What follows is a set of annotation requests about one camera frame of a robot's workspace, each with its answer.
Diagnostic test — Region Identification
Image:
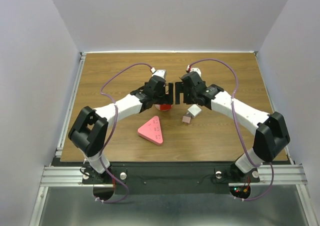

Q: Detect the red cube plug adapter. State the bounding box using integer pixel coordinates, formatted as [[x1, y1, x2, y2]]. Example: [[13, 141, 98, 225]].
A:
[[159, 104, 173, 112]]

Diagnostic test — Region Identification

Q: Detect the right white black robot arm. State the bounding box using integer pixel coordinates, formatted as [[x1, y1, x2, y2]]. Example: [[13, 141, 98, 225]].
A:
[[174, 71, 291, 181]]

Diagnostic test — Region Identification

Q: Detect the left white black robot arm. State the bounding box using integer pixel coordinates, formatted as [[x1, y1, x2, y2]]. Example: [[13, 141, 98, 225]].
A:
[[68, 75, 174, 183]]

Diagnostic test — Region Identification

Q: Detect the white cube charger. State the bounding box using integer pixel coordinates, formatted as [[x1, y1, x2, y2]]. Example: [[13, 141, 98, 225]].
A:
[[187, 104, 202, 118]]

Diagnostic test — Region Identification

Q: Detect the small pink square adapter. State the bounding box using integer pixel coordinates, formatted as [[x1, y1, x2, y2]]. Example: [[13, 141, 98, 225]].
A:
[[182, 113, 192, 124]]

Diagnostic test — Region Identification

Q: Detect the pink triangular power strip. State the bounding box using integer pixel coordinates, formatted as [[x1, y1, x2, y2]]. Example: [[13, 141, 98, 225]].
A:
[[137, 116, 164, 146]]

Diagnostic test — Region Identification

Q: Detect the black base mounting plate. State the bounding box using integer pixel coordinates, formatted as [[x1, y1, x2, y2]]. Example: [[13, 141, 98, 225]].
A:
[[80, 161, 260, 199]]

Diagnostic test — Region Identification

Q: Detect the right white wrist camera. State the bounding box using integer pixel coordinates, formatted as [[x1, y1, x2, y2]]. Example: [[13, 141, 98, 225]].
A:
[[186, 65, 202, 77]]

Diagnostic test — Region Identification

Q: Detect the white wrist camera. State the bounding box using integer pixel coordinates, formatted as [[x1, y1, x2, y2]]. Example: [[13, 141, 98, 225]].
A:
[[150, 67, 167, 80], [186, 65, 202, 77]]

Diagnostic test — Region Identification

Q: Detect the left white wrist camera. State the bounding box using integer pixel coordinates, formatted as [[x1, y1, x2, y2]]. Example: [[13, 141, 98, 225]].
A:
[[150, 67, 167, 80]]

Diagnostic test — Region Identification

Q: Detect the aluminium left side rail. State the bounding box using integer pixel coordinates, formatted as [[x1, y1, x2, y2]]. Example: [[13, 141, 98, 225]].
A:
[[56, 52, 87, 151]]

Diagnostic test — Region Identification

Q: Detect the aluminium rail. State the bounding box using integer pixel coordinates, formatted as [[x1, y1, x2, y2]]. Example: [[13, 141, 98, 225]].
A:
[[56, 52, 87, 151], [40, 163, 308, 187]]

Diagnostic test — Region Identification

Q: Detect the aluminium front rail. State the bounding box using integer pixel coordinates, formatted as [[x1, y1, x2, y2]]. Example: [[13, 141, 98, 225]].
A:
[[40, 163, 308, 187]]

